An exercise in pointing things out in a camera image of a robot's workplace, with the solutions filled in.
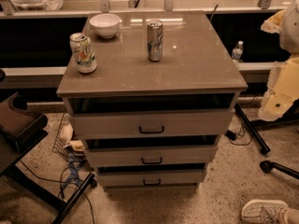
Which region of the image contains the tall silver drink can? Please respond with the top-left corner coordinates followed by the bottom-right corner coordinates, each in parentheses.
top-left (147, 20), bottom-right (164, 62)

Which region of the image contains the black power adapter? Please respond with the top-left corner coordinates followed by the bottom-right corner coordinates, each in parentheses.
top-left (225, 130), bottom-right (236, 140)

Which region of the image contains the dark chair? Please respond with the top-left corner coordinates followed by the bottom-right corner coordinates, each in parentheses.
top-left (0, 93), bottom-right (95, 224)

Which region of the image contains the clear plastic water bottle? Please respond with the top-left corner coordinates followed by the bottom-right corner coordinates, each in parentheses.
top-left (232, 41), bottom-right (244, 63)

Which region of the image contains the wire mesh basket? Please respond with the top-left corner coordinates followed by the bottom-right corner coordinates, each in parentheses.
top-left (52, 113), bottom-right (85, 161)

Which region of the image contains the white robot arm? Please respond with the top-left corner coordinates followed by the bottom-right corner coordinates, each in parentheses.
top-left (258, 0), bottom-right (299, 121)

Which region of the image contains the grey drawer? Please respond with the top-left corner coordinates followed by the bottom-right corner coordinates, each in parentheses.
top-left (69, 109), bottom-right (235, 139)
top-left (97, 170), bottom-right (206, 189)
top-left (85, 146), bottom-right (217, 167)

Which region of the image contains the grey drawer cabinet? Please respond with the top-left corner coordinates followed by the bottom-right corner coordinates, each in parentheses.
top-left (57, 11), bottom-right (247, 176)

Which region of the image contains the white knit sneaker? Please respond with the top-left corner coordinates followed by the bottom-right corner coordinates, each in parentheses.
top-left (241, 199), bottom-right (299, 224)

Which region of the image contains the white ceramic bowl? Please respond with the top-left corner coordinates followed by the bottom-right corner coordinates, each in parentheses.
top-left (90, 13), bottom-right (121, 38)

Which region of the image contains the black stand foot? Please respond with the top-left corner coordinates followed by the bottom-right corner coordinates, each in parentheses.
top-left (260, 161), bottom-right (299, 179)

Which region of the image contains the blue cable bundle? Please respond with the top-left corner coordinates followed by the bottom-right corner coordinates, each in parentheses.
top-left (59, 152), bottom-right (88, 201)

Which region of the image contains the black table leg frame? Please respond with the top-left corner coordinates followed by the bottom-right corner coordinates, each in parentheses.
top-left (235, 101), bottom-right (299, 155)

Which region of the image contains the green white soda can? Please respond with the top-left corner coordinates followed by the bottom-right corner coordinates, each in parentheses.
top-left (69, 33), bottom-right (97, 74)

